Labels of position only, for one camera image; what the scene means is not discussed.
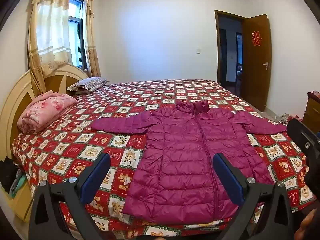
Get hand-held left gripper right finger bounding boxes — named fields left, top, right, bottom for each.
left=212, top=152, right=295, bottom=240

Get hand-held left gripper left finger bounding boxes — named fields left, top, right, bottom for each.
left=28, top=153, right=112, bottom=240

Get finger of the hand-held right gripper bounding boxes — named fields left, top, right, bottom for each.
left=287, top=118, right=320, bottom=155

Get purple down jacket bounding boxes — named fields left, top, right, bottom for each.
left=90, top=100, right=288, bottom=224

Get pile of clothes on floor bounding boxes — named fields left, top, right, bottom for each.
left=276, top=113, right=290, bottom=124

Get dark clothes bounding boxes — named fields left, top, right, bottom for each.
left=0, top=156, right=20, bottom=193

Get person's right hand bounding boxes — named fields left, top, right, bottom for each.
left=295, top=209, right=320, bottom=240

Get brown wooden dresser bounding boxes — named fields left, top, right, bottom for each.
left=302, top=91, right=320, bottom=130

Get red printed checked bedspread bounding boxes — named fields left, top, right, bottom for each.
left=11, top=79, right=317, bottom=240

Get brown wooden door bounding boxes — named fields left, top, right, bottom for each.
left=241, top=14, right=272, bottom=113

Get beige bedside table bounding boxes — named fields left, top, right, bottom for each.
left=0, top=177, right=34, bottom=223

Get pink folded blanket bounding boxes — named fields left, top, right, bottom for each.
left=17, top=93, right=78, bottom=133

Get striped pillow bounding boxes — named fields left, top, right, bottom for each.
left=67, top=77, right=110, bottom=94

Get beige wooden headboard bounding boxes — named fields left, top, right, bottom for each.
left=0, top=64, right=90, bottom=160

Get beige patterned curtain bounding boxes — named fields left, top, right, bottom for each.
left=84, top=0, right=102, bottom=78
left=27, top=0, right=73, bottom=93

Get window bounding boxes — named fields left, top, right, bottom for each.
left=67, top=0, right=88, bottom=70

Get brown door frame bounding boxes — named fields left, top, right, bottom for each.
left=214, top=9, right=248, bottom=98

